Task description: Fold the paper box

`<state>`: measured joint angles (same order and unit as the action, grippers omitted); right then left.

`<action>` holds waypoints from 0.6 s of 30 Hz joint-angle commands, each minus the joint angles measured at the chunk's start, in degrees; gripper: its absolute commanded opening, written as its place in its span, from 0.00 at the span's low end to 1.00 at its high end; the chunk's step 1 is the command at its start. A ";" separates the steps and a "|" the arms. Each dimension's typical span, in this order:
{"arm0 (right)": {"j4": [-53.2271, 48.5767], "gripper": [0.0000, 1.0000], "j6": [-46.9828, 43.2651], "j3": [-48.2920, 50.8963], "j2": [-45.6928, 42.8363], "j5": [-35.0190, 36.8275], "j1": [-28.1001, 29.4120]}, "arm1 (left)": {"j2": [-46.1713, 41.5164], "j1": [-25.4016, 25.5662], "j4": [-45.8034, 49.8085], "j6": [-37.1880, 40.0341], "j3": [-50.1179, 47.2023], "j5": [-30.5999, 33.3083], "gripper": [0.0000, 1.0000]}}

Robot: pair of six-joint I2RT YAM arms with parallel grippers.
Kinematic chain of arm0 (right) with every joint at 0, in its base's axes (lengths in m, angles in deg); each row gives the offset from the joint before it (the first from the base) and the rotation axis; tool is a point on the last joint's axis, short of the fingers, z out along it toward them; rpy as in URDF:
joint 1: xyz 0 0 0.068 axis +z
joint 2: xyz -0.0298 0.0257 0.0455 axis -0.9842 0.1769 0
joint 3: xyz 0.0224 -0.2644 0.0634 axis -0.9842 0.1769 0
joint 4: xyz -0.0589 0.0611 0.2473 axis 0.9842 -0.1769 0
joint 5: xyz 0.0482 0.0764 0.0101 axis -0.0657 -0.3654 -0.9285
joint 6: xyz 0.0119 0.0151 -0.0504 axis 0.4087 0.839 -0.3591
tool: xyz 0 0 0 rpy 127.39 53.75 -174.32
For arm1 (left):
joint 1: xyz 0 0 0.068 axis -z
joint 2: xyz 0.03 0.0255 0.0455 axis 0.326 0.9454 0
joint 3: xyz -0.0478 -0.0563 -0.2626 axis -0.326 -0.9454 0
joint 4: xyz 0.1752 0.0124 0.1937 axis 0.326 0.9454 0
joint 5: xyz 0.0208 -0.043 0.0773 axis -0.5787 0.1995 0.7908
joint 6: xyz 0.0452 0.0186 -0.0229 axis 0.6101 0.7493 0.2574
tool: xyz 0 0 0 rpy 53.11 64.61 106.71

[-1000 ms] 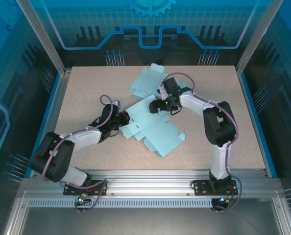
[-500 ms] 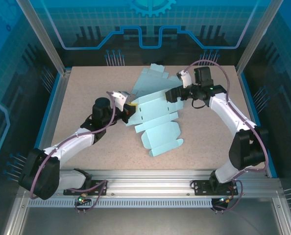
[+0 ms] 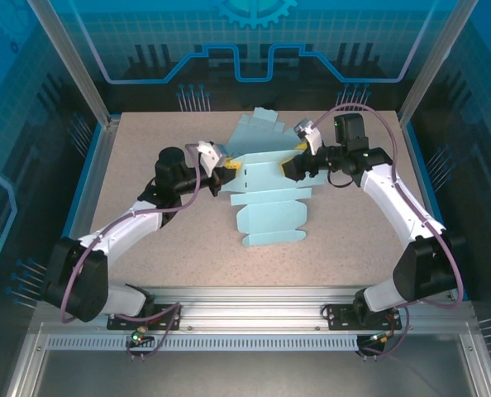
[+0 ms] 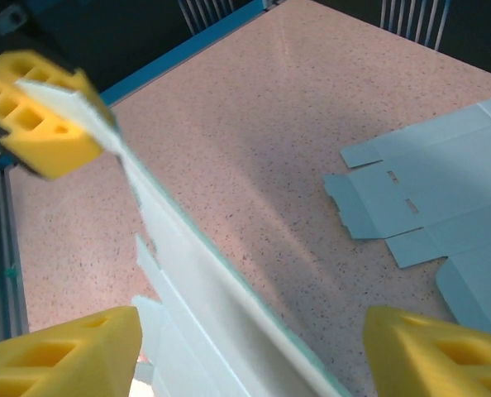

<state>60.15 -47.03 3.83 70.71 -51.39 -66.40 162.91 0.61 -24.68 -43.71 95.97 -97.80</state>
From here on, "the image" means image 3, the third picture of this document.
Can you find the small connector with green LED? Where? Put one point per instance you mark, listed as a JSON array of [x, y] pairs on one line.
[[138, 335], [381, 338]]

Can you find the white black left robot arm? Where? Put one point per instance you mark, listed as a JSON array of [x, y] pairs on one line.
[[121, 225]]

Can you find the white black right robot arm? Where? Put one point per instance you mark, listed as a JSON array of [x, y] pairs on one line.
[[394, 198]]

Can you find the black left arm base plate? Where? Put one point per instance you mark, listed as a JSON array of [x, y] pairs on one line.
[[167, 319]]

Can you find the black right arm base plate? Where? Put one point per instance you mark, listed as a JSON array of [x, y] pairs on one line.
[[339, 316]]

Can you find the light blue paper box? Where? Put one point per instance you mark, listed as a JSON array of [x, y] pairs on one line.
[[258, 136], [270, 215]]

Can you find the aluminium side rail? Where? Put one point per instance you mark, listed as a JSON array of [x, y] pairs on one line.
[[98, 173]]

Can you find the aluminium frame beam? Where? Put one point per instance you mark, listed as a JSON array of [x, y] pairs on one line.
[[249, 310]]

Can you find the blue table side strip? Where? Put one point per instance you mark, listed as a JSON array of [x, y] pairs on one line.
[[424, 182], [84, 182]]

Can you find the aluminium frame post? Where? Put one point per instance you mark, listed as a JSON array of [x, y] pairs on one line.
[[431, 66], [76, 62]]

